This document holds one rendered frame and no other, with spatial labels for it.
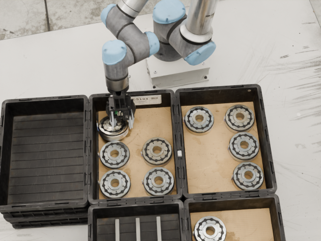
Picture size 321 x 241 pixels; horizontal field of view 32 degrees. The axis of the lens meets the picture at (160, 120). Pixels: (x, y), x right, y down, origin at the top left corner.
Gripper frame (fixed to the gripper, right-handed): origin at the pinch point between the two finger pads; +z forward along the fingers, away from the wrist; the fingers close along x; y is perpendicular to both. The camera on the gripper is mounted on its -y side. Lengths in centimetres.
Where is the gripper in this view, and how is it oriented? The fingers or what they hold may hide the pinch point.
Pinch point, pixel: (122, 125)
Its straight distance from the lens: 193.7
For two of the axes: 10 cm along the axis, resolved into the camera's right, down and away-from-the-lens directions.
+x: 9.9, -1.0, 0.5
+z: 0.4, 7.3, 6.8
